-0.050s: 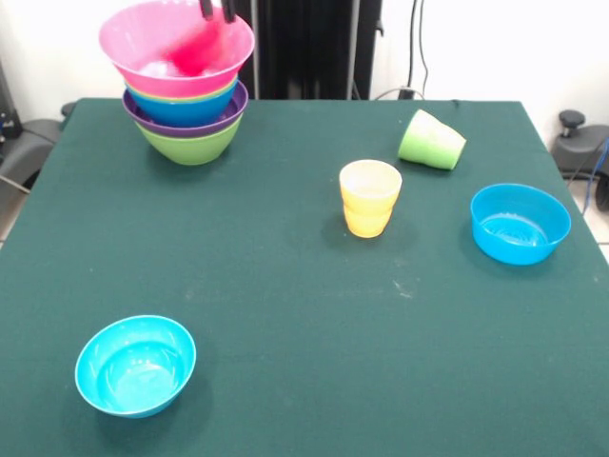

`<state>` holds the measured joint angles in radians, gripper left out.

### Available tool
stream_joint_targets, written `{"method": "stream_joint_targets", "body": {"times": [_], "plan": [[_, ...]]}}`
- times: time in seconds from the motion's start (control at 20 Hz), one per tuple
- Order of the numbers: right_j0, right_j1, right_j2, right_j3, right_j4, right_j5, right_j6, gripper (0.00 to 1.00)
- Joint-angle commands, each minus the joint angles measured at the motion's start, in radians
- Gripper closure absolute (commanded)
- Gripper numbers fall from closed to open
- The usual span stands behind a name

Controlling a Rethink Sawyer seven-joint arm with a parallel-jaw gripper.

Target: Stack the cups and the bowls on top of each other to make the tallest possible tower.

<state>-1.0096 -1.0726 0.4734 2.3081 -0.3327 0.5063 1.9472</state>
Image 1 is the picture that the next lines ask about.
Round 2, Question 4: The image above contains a red plastic bowl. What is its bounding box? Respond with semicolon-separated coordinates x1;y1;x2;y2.
164;18;239;78

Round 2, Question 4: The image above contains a large pink plastic bowl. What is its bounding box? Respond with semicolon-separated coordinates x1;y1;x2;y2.
98;0;256;100

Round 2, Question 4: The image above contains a green plastic bowl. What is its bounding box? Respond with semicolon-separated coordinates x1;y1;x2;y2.
124;78;240;103
134;116;244;167

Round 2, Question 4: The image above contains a large blue plastic bowl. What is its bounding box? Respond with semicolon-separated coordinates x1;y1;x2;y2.
126;79;242;129

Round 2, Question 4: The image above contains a purple plastic bowl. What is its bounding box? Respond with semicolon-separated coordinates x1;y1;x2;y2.
121;80;250;140

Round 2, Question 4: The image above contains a green plastic cup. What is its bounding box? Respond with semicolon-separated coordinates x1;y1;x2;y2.
427;118;467;171
397;109;451;166

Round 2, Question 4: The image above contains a small light blue bowl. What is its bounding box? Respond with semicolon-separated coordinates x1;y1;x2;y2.
74;313;198;420

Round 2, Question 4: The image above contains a yellow plastic cup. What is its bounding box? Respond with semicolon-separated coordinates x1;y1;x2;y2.
338;159;403;214
343;204;395;239

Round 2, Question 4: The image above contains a translucent blue plastic bowl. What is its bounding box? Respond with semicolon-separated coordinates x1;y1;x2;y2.
469;183;573;267

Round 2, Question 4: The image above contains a black equipment base with knob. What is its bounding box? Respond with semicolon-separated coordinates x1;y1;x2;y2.
550;109;609;181

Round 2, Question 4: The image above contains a dark green tablecloth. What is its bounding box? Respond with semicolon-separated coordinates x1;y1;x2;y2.
0;97;609;457

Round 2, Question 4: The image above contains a black wall cable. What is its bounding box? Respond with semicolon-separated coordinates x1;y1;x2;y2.
406;0;432;99

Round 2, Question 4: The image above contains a blue cable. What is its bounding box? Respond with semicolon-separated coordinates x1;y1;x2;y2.
582;136;609;210

